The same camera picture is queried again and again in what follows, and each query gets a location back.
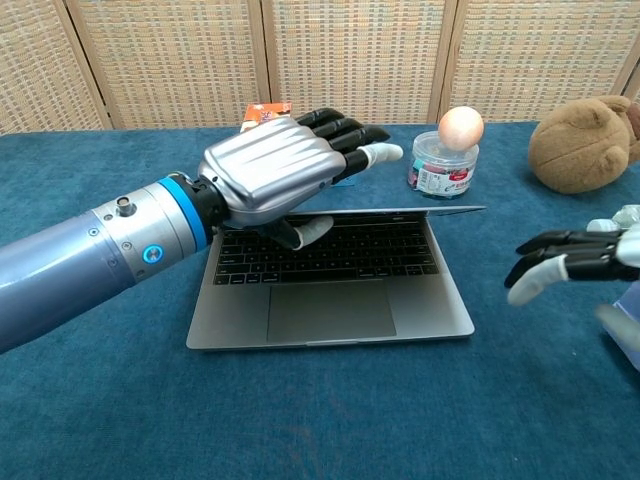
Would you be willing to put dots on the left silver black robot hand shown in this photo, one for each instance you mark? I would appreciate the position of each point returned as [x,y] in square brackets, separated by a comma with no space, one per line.
[270,165]

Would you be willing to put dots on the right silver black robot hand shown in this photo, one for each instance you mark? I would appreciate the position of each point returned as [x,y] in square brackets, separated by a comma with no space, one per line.
[595,255]

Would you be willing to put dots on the silver laptop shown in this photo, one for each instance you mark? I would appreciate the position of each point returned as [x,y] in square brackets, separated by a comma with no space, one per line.
[425,310]

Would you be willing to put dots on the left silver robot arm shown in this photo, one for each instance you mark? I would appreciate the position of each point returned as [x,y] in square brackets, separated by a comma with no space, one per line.
[75,265]

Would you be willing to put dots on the orange snack box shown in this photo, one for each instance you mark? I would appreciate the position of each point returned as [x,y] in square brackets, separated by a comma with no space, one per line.
[265,114]

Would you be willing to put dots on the clear water bottle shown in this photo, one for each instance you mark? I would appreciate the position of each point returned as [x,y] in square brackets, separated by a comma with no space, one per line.
[627,215]

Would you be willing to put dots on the white wet wipes pack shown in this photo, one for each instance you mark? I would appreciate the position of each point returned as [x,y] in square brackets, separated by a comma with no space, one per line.
[631,345]

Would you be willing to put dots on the brown plush toy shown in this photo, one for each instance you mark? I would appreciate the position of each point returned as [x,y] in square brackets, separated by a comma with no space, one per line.
[575,145]

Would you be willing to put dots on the bamboo folding screen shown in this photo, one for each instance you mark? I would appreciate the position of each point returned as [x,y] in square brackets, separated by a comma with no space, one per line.
[350,55]

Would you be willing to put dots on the clear plastic jar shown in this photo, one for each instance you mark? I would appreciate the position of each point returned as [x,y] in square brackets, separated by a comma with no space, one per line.
[442,172]

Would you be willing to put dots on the peach coloured ball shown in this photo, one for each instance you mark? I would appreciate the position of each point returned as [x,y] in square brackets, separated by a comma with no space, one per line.
[461,127]

